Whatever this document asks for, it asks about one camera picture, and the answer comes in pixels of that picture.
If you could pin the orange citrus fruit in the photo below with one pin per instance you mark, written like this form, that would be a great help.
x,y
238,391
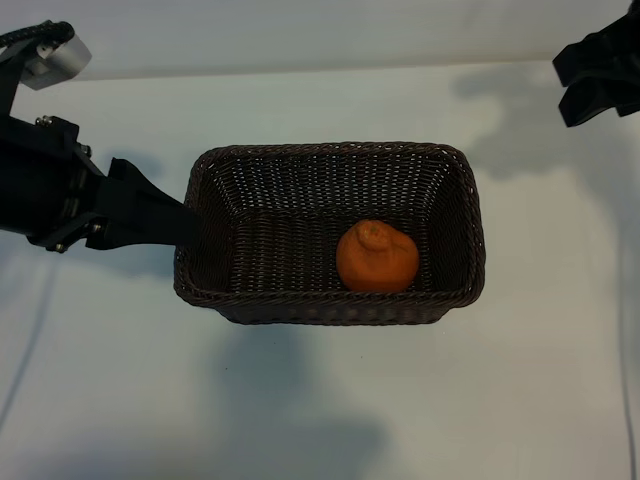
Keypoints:
x,y
377,260

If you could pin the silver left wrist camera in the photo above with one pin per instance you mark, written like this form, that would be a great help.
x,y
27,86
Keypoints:
x,y
65,57

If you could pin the black left camera mount bracket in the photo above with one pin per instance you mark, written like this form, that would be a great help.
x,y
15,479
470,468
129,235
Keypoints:
x,y
10,82

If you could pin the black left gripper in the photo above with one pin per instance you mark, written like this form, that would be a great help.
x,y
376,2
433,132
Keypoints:
x,y
40,182

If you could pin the dark brown wicker basket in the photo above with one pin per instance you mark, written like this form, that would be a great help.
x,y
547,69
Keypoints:
x,y
280,250

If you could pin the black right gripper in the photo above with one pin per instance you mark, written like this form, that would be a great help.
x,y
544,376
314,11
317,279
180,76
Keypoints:
x,y
625,60

